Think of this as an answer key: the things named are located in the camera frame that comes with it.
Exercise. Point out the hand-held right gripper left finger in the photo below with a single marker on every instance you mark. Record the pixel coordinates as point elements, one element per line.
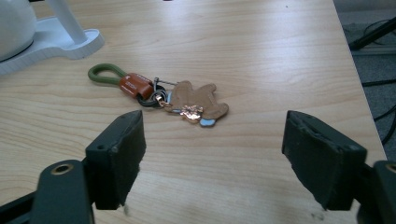
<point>118,155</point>

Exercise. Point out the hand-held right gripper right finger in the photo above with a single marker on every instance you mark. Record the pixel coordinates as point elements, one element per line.
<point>323,161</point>

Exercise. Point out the white flat stand base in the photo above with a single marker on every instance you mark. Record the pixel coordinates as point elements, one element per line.
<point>62,46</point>

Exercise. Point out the black stand leg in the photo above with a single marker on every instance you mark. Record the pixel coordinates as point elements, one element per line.
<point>373,33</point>

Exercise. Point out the white round dome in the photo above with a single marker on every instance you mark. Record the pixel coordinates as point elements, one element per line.
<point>12,25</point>

